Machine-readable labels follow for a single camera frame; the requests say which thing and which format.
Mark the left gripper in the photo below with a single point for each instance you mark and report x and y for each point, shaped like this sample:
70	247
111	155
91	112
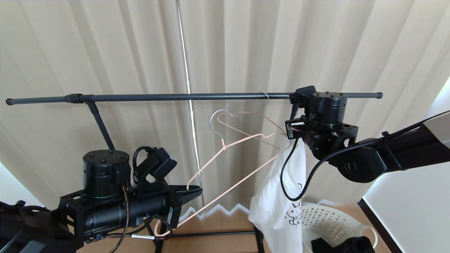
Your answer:
140	211

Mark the white laundry basket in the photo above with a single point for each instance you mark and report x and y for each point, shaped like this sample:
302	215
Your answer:
327	221

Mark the heap of clothes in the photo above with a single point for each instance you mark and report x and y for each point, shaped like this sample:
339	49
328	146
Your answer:
355	245

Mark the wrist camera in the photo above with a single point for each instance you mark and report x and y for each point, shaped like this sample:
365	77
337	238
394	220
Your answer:
305	94
158	163

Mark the pink clothes hanger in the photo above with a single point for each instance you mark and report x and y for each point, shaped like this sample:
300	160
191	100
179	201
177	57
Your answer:
224	144
274	124

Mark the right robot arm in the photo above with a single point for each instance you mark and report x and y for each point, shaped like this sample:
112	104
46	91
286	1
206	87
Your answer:
404	147

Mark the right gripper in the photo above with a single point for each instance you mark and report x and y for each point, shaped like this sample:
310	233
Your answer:
318	144

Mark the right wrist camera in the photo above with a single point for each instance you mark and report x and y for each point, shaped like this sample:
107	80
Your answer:
305	94

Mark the beige curtain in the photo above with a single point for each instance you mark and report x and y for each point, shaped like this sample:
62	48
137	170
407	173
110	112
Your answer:
105	45

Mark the black clothes rack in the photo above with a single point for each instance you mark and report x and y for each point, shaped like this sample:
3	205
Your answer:
140	97

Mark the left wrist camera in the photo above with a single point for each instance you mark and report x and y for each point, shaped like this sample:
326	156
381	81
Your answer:
158	163

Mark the white printed T-shirt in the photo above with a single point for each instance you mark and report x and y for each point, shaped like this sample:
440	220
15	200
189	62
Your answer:
270	207

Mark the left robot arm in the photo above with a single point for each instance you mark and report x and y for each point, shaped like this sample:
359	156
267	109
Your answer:
103	172

